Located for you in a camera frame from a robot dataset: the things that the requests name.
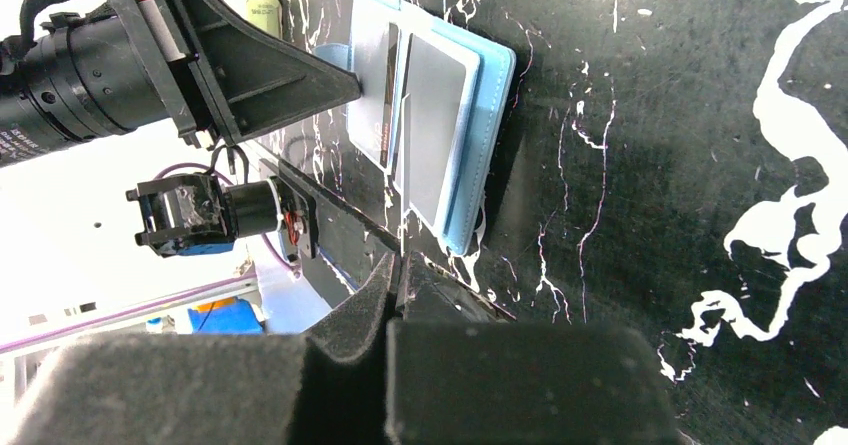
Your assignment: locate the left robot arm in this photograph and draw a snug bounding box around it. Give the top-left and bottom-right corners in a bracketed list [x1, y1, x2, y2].
[1, 0, 361, 167]

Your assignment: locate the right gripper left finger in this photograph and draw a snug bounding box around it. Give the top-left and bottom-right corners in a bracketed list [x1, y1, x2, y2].
[6, 253, 398, 444]

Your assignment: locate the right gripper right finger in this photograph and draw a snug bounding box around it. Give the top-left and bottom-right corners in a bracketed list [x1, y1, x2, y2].
[385, 253, 682, 444]

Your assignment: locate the black VIP credit card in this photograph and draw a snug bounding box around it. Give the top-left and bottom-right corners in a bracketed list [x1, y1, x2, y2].
[380, 23, 400, 170]

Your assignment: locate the blue card holder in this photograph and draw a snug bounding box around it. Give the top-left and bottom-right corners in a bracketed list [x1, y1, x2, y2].
[315, 0, 516, 255]

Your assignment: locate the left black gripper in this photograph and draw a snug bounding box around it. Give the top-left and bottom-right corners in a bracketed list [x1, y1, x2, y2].
[109, 0, 361, 149]

